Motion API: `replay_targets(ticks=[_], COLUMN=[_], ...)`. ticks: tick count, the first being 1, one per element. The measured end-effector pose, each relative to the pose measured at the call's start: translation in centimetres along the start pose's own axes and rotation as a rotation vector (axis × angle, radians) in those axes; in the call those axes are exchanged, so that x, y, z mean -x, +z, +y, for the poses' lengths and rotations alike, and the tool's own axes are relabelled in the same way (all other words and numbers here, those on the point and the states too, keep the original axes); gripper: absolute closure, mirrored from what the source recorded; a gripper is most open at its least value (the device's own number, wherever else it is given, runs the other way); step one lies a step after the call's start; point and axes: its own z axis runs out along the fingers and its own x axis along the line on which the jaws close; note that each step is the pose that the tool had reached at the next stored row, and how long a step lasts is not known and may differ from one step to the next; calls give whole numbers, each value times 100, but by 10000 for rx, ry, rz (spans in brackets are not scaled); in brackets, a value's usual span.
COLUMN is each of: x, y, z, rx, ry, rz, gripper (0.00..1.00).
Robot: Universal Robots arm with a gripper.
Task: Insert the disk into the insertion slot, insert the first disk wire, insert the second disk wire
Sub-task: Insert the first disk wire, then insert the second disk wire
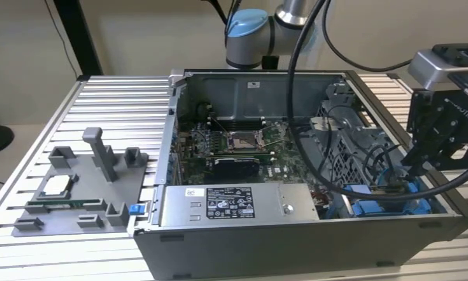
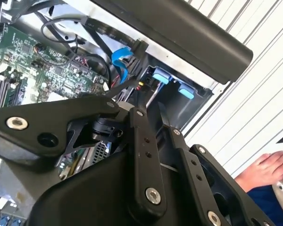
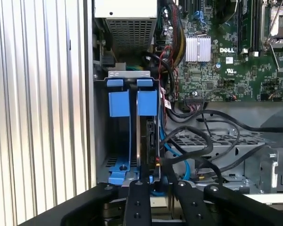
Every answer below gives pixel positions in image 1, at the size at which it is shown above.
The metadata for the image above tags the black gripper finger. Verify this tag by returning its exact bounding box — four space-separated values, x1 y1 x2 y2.
400 90 435 177
412 127 460 177

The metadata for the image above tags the blue disk wire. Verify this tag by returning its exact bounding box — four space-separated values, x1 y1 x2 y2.
375 166 409 189

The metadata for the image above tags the black disk wire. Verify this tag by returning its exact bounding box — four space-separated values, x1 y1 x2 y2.
364 144 405 189

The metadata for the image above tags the hard disk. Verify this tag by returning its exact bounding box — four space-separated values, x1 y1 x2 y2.
343 181 419 201

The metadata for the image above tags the black RAM slot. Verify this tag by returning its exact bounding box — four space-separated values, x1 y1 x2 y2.
209 148 272 156
208 116 266 130

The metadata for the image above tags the grey metal drive cage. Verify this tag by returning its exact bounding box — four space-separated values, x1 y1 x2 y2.
300 83 433 219

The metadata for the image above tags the green motherboard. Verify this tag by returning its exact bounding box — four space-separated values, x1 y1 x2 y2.
177 116 315 187

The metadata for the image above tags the CPU socket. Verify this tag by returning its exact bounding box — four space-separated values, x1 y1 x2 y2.
226 131 266 150

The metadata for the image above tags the silver power supply unit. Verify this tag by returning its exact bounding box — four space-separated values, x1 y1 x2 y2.
158 183 320 228

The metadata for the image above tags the dark grey open PC case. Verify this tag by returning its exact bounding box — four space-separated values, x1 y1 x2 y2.
132 68 468 281

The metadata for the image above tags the grey plastic parts rack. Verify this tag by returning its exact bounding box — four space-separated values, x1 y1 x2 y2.
10 127 150 237

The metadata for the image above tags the green RAM stick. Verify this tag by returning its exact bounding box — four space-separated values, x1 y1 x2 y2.
29 198 102 206

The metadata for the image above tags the silver CPU chip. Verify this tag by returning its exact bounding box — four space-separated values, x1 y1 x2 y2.
42 176 73 196

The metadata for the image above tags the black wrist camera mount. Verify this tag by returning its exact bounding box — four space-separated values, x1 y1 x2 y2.
439 143 468 173

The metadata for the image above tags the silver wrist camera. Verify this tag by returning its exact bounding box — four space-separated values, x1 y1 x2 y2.
407 49 468 90

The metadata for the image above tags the blue plastic disk bay bracket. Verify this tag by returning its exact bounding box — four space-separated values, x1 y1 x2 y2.
352 202 384 218

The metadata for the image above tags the thin black camera cable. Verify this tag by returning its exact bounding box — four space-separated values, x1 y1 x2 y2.
323 0 415 71

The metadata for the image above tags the thick black cable hose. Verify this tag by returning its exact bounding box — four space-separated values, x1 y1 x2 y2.
285 0 468 203

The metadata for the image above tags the metal socket cover frame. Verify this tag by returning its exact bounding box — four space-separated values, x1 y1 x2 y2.
260 121 288 147

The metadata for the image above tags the black metal frame post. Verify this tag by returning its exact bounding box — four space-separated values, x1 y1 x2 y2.
53 0 104 77

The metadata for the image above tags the thin dark wall cable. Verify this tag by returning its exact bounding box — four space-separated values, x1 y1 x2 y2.
44 0 80 77

